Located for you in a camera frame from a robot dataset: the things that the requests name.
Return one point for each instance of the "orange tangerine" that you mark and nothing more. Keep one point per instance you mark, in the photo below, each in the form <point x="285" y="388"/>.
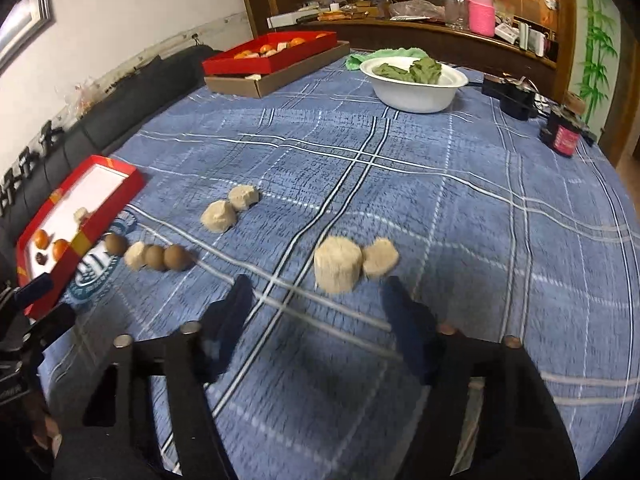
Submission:
<point x="41" y="239"/>
<point x="58" y="248"/>

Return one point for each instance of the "red tray with white inside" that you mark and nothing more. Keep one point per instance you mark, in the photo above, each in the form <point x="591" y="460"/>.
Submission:
<point x="101" y="184"/>

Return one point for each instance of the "wooden sideboard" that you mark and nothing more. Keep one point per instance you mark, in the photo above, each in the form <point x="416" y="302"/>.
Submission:
<point x="372" y="29"/>

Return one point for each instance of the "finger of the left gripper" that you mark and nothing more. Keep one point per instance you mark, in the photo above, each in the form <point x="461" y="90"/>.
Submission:
<point x="34" y="290"/>

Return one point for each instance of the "far red tray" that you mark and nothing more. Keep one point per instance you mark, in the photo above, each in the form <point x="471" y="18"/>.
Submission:
<point x="269" y="53"/>

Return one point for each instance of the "brown cardboard box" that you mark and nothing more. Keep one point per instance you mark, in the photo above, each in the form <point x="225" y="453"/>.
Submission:
<point x="257" y="89"/>

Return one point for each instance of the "brown kiwi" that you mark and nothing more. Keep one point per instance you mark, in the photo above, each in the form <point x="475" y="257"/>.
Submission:
<point x="176" y="258"/>
<point x="154" y="258"/>
<point x="115" y="244"/>

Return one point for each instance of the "white bowl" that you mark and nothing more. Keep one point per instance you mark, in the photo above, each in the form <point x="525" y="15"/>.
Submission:
<point x="409" y="96"/>

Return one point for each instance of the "black red small jar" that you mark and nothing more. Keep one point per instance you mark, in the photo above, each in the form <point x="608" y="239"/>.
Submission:
<point x="563" y="129"/>

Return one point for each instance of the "black sofa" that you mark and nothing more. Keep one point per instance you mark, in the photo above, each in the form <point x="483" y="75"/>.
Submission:
<point x="135" y="101"/>

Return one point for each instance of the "person's left hand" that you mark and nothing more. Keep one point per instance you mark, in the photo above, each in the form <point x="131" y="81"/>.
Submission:
<point x="45" y="429"/>

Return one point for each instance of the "pink cup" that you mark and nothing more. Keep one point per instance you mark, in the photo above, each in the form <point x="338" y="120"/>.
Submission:
<point x="482" y="17"/>

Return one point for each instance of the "black device on table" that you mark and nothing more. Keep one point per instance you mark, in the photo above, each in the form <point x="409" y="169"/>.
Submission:
<point x="516" y="96"/>

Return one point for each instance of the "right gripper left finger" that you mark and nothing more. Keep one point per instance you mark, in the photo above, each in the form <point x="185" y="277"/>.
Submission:
<point x="117" y="439"/>

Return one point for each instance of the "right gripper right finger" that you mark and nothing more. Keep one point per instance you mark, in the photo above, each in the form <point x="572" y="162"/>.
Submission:
<point x="520" y="434"/>

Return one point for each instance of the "green cloth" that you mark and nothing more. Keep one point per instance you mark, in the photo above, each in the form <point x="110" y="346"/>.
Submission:
<point x="356" y="58"/>

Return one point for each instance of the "blue plaid tablecloth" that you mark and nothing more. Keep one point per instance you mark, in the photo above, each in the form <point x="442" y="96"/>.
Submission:
<point x="496" y="233"/>

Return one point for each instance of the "dark red jujube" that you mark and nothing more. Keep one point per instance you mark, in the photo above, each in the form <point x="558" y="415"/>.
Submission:
<point x="41" y="258"/>

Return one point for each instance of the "green leaves in bowl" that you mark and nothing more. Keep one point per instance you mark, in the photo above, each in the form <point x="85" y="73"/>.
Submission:
<point x="422" y="71"/>

